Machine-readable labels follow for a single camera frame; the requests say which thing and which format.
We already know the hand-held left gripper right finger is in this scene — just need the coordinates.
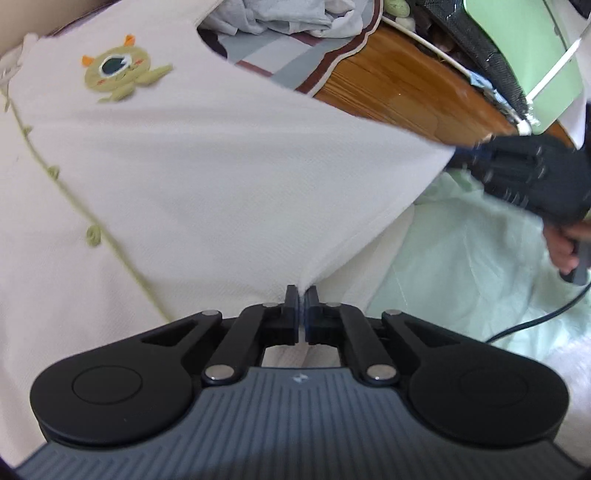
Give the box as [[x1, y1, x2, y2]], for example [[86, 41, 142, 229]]
[[302, 286, 462, 386]]

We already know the blue patterned cloth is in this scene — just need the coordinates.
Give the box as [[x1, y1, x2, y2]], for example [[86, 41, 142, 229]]
[[470, 71, 511, 109]]

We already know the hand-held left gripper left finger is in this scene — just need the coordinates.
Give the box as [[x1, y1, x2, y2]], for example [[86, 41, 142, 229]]
[[142, 285, 301, 386]]

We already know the black mesh panel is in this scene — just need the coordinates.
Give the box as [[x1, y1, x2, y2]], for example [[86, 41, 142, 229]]
[[416, 0, 532, 117]]

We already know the pale green cloth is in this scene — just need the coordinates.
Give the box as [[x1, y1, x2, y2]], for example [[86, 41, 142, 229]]
[[365, 170, 591, 370]]

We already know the person's right hand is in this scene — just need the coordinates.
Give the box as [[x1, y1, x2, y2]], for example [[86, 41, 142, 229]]
[[542, 219, 591, 277]]

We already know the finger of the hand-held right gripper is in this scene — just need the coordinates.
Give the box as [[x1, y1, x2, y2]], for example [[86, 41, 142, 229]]
[[455, 138, 494, 178]]

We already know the black cable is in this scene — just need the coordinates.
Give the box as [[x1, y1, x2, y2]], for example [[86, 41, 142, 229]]
[[485, 284, 591, 344]]

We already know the pale grey garment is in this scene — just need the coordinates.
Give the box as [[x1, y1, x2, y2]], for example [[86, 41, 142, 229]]
[[203, 0, 384, 40]]

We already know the pale green plastic box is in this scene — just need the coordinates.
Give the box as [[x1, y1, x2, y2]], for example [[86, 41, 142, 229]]
[[464, 0, 585, 134]]

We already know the cream garment with green monster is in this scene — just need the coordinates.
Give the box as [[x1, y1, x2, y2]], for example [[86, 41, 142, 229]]
[[0, 0, 458, 467]]

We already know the striped printed blanket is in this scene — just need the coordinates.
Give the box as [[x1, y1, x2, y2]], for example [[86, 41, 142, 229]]
[[196, 14, 385, 96]]

